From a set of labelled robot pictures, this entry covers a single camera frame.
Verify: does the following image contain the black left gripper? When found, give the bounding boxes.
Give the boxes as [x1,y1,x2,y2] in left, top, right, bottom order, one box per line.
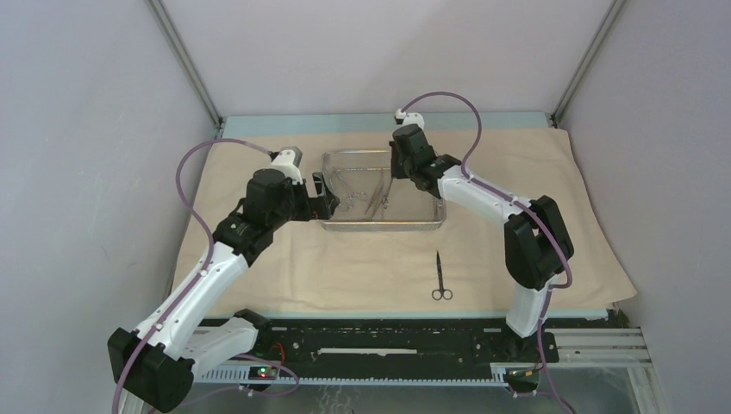
[268,172,338,230]

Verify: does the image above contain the metal surgical instrument tray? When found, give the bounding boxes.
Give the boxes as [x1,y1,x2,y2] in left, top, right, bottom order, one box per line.
[322,149,447,232]

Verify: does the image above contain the beige cloth wrap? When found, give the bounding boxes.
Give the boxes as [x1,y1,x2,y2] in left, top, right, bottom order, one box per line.
[194,128,636,317]

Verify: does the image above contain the metal surgical scissors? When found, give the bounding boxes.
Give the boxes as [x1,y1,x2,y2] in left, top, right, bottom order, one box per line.
[431,251,453,301]

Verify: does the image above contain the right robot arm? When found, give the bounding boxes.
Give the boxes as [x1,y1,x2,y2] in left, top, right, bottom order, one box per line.
[389,110,574,361]

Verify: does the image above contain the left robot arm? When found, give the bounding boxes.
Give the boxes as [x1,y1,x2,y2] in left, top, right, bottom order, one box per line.
[107,147,340,413]

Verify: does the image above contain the metal surgical forceps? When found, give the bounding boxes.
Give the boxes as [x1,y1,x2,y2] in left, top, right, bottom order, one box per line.
[357,188,390,221]

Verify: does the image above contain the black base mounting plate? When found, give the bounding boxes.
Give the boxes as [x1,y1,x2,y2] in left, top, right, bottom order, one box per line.
[219,310,559,365]

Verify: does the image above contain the aluminium frame rail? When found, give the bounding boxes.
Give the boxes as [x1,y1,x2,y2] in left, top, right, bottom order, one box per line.
[134,325,655,390]

